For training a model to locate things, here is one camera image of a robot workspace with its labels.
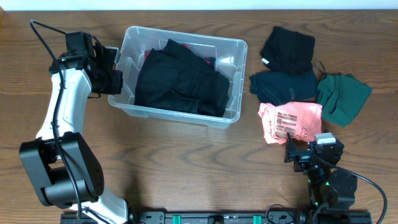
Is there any pink printed t-shirt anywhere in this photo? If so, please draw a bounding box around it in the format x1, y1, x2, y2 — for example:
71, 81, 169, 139
258, 102, 322, 144

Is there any large black garment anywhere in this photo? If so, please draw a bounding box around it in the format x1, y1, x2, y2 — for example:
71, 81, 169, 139
134, 39, 229, 117

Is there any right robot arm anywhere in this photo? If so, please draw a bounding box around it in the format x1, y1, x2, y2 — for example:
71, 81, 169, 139
284, 133, 358, 211

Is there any green garment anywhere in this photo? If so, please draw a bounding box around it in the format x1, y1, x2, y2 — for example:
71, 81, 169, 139
317, 73, 373, 128

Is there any small black folded garment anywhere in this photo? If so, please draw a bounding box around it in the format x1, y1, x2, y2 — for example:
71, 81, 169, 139
260, 26, 315, 75

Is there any clear plastic storage bin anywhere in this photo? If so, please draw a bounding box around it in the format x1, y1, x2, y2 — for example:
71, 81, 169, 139
108, 26, 248, 129

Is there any black mounting rail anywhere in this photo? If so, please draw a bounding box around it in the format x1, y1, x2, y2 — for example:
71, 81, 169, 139
60, 210, 373, 224

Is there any red navy plaid shirt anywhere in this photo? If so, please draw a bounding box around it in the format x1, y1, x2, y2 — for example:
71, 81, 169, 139
144, 43, 216, 68

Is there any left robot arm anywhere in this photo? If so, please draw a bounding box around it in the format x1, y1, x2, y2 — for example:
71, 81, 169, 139
19, 32, 129, 223

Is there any dark teal garment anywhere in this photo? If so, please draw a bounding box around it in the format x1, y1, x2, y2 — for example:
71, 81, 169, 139
249, 70, 318, 106

